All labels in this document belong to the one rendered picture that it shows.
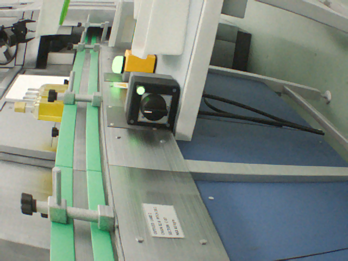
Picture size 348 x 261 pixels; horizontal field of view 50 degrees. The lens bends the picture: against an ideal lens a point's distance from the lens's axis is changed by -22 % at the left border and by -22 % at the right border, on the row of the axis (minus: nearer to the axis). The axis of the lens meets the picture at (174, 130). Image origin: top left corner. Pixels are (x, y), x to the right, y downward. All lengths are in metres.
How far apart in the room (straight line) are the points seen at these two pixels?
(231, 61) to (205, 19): 1.78
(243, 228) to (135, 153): 0.22
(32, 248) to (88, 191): 0.38
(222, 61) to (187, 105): 1.71
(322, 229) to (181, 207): 0.23
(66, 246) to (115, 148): 0.28
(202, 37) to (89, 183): 0.31
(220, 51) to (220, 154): 1.71
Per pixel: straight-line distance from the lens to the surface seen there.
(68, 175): 0.65
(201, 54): 0.77
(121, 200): 0.57
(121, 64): 1.09
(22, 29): 1.41
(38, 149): 1.33
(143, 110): 0.77
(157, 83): 0.80
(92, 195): 0.61
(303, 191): 0.76
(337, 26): 0.91
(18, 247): 0.96
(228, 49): 2.51
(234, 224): 0.60
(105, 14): 2.36
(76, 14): 2.36
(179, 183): 0.64
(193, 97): 0.81
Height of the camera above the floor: 0.94
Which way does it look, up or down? 13 degrees down
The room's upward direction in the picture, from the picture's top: 84 degrees counter-clockwise
